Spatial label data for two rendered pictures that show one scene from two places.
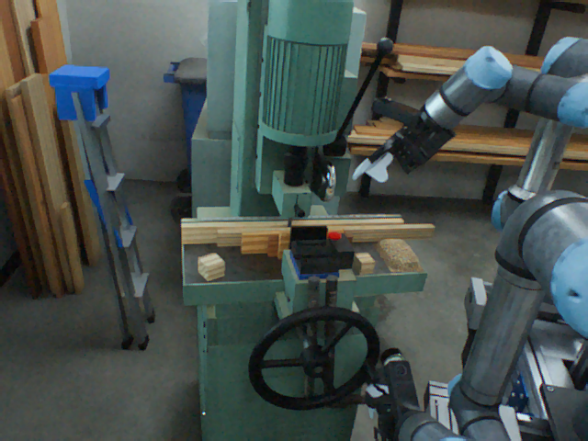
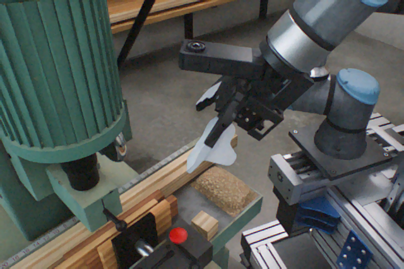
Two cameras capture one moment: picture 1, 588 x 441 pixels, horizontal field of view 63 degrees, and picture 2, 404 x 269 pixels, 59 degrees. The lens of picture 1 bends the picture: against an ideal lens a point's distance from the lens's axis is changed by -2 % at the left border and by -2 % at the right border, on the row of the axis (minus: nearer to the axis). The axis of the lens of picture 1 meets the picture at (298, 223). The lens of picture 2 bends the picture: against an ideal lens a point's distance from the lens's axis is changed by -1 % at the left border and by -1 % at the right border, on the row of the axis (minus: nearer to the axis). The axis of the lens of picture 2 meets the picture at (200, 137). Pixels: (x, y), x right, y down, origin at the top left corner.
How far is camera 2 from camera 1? 64 cm
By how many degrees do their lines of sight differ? 27
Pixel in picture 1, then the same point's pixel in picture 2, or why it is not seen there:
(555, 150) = not seen: hidden behind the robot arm
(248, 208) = (26, 207)
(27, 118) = not seen: outside the picture
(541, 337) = (350, 187)
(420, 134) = (265, 85)
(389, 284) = (234, 228)
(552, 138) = not seen: hidden behind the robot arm
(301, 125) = (80, 127)
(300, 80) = (52, 64)
